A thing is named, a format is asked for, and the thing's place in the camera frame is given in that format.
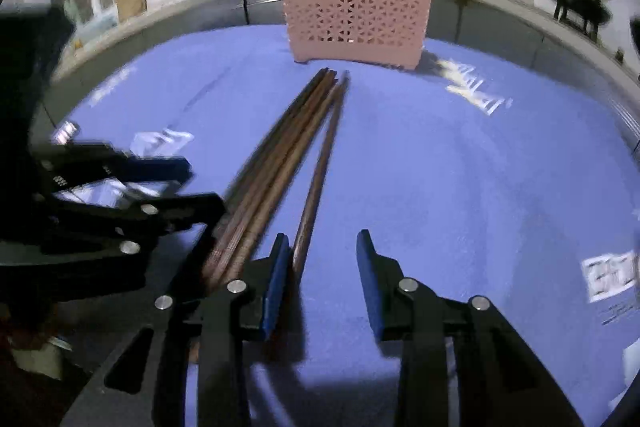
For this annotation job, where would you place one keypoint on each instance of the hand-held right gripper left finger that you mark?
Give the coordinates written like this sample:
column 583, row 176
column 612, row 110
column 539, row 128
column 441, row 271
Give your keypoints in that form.
column 277, row 287

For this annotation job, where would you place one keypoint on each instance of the bunch of brown chopsticks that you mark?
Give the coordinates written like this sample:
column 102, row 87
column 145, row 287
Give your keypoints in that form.
column 280, row 147

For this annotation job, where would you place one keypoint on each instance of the blue printed tablecloth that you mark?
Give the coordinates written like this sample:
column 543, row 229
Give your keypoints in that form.
column 450, row 187

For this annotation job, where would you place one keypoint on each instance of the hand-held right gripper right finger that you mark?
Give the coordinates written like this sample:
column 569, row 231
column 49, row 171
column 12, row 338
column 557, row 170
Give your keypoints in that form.
column 367, row 287

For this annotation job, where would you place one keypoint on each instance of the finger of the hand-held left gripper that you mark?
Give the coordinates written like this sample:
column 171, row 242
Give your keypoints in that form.
column 190, row 207
column 150, row 168

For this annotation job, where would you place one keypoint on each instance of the brown wooden chopstick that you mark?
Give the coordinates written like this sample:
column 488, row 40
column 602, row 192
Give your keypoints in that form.
column 320, row 167

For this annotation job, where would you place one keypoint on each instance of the pink perforated plastic basket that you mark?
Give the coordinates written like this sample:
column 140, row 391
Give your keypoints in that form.
column 357, row 14

